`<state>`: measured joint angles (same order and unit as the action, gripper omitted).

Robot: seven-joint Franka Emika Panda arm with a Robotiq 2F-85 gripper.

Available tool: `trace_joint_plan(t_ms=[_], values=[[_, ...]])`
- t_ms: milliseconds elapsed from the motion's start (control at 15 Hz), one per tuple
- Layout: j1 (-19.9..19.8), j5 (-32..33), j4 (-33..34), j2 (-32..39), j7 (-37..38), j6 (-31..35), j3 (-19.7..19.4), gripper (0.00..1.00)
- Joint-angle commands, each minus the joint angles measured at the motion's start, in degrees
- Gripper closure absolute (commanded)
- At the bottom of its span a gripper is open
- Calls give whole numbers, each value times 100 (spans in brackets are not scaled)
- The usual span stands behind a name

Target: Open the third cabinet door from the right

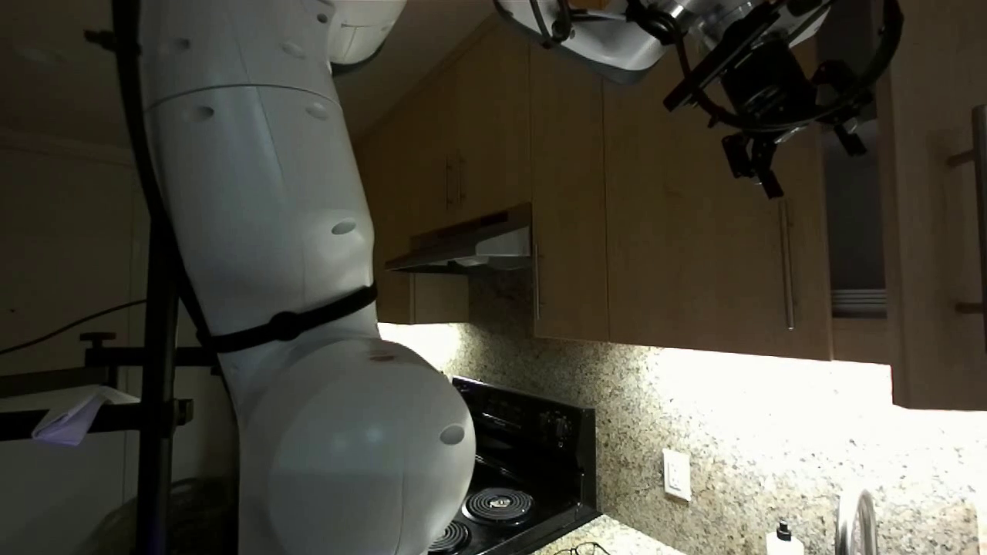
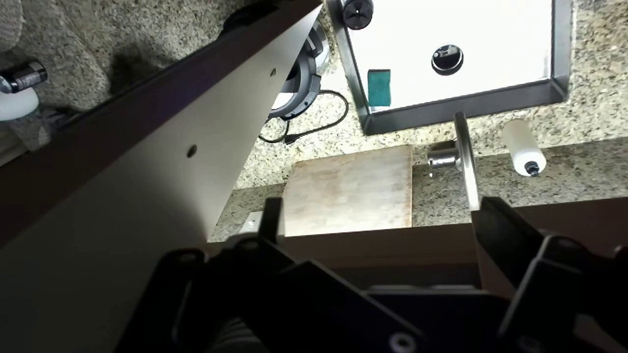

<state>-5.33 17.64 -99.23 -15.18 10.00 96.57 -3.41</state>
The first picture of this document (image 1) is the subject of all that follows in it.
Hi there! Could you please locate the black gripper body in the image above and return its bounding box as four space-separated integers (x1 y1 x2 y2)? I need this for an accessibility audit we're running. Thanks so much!
712 28 826 138

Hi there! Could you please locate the cabinet interior with shelves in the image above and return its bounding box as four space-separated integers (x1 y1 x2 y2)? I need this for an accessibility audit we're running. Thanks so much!
821 0 895 365

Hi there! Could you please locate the narrow wooden cabinet door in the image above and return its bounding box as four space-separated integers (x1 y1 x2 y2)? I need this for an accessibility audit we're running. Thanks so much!
531 44 611 348

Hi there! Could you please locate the wooden cabinet above hood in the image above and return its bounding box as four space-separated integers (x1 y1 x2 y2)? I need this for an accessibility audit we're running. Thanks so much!
352 12 537 323

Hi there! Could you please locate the steel range hood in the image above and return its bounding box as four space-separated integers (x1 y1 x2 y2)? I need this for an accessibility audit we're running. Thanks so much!
386 202 537 275

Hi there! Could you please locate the black stove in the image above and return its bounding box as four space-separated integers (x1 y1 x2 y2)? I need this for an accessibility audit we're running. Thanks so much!
452 371 599 555

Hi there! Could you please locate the chrome faucet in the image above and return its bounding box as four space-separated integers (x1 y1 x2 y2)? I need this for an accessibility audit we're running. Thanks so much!
834 488 884 555

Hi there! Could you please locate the white soap bottle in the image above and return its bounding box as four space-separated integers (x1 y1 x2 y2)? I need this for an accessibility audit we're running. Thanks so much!
765 520 811 555

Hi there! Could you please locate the large round stove burner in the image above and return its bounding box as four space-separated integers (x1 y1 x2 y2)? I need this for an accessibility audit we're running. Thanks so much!
464 483 539 531

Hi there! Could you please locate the small round stove burner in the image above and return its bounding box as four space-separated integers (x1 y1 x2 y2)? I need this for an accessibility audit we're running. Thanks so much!
439 517 477 555

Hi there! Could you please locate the black horizontal clamp bar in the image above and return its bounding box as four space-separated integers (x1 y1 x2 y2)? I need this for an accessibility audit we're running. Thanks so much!
79 331 226 379
0 398 199 445

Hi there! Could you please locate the black vertical stand pole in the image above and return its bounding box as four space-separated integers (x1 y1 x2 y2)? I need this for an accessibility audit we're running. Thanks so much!
135 212 181 555

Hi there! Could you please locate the white paper sheet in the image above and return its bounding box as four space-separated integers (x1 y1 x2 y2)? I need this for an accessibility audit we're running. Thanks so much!
29 381 141 447

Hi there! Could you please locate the white wall outlet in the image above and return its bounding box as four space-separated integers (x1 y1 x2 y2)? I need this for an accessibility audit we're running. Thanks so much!
661 447 693 507

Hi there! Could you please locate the black arm strap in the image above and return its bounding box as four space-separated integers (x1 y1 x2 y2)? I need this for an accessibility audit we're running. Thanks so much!
199 283 381 357

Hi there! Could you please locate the thin black wire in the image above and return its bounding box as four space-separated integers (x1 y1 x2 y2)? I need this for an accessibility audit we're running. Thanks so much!
0 297 147 362

